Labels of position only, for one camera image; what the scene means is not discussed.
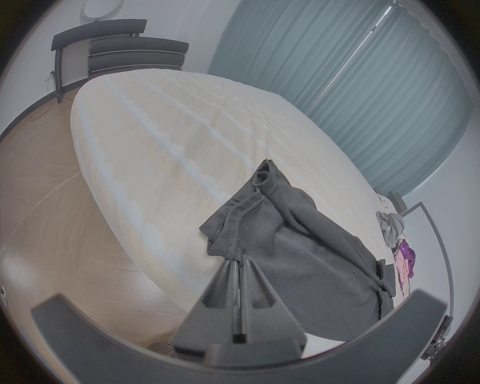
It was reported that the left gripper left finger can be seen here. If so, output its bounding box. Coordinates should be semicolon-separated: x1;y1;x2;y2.
172;259;239;353

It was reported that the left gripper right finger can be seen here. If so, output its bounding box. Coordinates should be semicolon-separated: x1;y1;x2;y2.
241;258;307;358

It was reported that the black garment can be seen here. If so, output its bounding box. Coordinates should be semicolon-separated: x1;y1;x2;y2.
199;158;398;343

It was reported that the pile of clothes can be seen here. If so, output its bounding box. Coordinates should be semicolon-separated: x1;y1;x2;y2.
391;238;417;301

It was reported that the bed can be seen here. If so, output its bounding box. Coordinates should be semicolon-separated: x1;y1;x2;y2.
70;69;456;355

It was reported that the grey garment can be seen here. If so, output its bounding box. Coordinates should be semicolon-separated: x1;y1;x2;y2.
376;211;406;248

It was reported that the white printed pillow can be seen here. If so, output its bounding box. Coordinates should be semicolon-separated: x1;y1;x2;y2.
374;189;395;214

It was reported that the blue-green curtain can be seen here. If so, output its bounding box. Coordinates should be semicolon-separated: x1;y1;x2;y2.
307;4;474;198
207;0;394;114

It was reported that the black chest of drawers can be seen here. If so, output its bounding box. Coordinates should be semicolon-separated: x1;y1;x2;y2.
87;35;190;79

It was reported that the round white mirror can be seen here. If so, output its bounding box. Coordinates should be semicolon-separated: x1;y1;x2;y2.
80;0;123;23

